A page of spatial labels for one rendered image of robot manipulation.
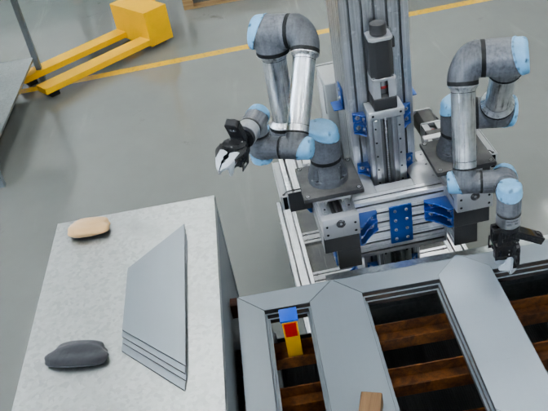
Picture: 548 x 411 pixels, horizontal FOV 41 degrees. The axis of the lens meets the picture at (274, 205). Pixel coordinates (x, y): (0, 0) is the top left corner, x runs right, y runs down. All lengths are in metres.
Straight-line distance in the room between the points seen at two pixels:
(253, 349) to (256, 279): 1.60
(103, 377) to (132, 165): 3.15
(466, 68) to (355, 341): 0.90
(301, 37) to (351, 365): 1.05
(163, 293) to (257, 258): 1.79
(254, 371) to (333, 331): 0.29
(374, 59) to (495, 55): 0.48
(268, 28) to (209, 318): 0.95
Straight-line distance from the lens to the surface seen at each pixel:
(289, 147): 2.35
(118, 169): 5.20
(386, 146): 2.81
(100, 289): 2.47
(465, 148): 2.38
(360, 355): 2.30
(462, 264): 2.58
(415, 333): 2.61
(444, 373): 2.49
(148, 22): 6.88
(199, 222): 2.63
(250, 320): 2.46
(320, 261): 3.65
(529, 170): 4.60
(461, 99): 2.35
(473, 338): 2.34
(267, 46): 2.47
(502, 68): 2.33
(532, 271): 2.63
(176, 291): 2.33
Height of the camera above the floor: 2.57
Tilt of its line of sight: 35 degrees down
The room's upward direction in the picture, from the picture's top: 11 degrees counter-clockwise
